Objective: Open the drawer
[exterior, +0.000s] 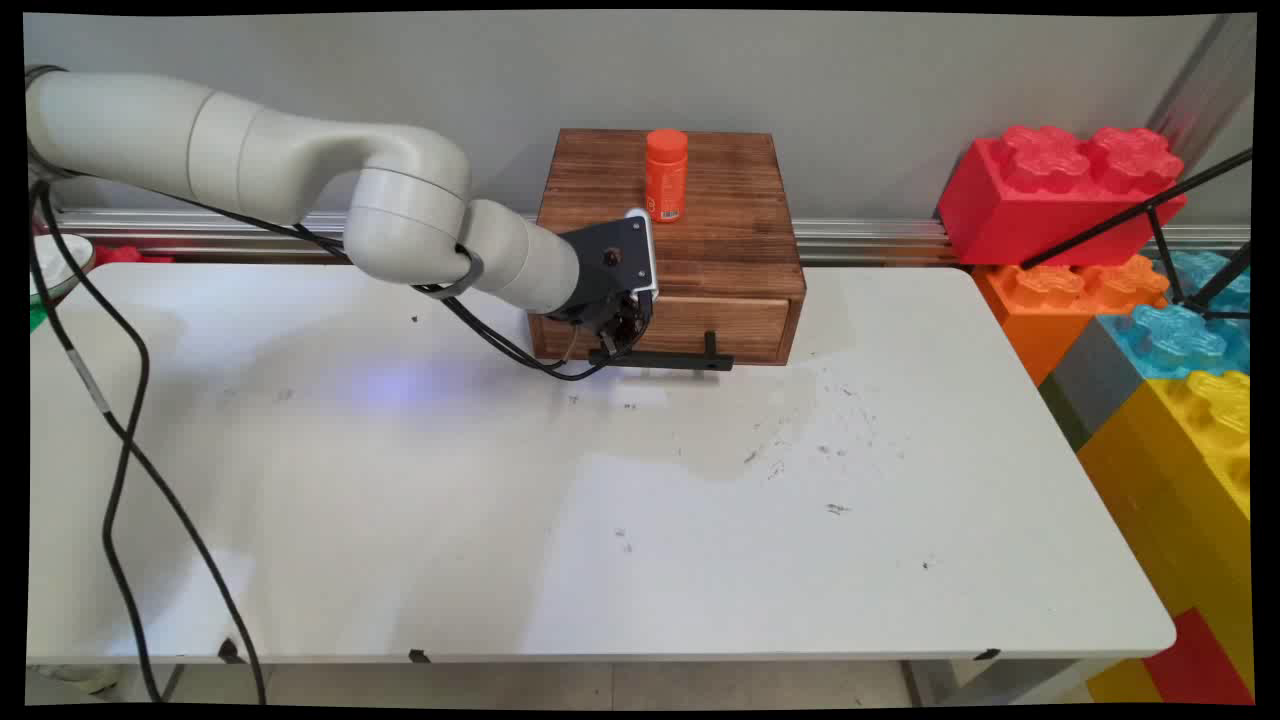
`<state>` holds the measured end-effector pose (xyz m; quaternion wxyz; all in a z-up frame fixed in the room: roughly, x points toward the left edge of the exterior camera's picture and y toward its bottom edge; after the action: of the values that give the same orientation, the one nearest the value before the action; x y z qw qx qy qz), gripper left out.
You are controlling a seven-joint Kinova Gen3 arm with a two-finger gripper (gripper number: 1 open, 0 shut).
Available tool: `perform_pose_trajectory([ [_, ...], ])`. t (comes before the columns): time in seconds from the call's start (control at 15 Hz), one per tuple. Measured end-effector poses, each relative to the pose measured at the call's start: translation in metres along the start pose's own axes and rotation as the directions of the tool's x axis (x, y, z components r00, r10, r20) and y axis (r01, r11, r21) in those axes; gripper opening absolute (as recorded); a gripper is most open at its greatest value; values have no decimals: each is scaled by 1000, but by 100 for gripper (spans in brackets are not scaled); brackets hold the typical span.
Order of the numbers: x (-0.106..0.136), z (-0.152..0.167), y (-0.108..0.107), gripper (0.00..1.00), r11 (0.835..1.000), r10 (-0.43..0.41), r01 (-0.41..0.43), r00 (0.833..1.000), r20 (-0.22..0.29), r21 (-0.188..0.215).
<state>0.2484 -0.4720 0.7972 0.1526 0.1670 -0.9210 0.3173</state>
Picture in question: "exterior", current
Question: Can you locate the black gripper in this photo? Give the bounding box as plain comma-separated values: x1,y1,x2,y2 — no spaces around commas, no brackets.
546,290,654,363

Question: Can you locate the wooden drawer with black handle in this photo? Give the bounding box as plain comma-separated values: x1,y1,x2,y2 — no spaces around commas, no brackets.
540,294,793,374

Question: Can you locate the dark wooden cabinet box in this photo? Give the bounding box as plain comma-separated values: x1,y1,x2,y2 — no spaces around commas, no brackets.
527,128,808,368

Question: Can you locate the orange plastic bottle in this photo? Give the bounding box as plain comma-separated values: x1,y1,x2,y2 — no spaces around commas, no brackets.
645,129,690,224

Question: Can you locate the big orange toy brick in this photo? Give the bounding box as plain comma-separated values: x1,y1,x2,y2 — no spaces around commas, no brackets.
972,254,1172,387

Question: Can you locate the big red toy brick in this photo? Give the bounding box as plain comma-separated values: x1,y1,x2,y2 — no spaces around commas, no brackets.
937,124,1190,269

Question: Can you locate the big grey toy brick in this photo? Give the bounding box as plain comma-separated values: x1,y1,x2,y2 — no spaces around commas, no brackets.
1038,318,1147,453

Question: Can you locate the white table leg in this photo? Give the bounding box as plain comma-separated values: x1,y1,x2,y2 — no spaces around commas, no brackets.
900,658,1136,707

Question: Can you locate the black tripod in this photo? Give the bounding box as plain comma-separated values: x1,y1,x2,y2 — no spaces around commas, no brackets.
1018,148,1254,322

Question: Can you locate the clear blue toy brick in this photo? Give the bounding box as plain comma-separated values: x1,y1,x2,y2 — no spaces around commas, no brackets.
1098,250,1252,381

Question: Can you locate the white bowl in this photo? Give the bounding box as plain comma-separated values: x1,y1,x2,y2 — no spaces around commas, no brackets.
29,234,97,302

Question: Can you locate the big yellow toy brick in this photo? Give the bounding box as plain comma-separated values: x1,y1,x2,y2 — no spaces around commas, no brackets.
1077,370,1253,703

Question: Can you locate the upright aluminium profile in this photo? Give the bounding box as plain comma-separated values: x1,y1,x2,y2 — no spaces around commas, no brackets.
1144,14,1257,173

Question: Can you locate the flat red toy brick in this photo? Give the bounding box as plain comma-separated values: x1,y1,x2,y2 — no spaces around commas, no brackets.
1142,607,1255,705

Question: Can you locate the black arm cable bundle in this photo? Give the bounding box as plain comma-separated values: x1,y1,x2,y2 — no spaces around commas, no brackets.
180,192,646,382

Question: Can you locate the grey cable strap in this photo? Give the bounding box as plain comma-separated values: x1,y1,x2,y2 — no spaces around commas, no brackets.
415,246,487,301

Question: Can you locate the aluminium wall rail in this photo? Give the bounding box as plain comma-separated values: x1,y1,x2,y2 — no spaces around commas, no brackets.
50,208,1252,268

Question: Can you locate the black cable with grey mark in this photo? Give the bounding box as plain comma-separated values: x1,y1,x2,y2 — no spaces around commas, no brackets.
28,250,268,706

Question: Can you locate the plain black cable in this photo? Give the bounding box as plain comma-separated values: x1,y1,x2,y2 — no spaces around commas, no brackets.
33,182,163,704

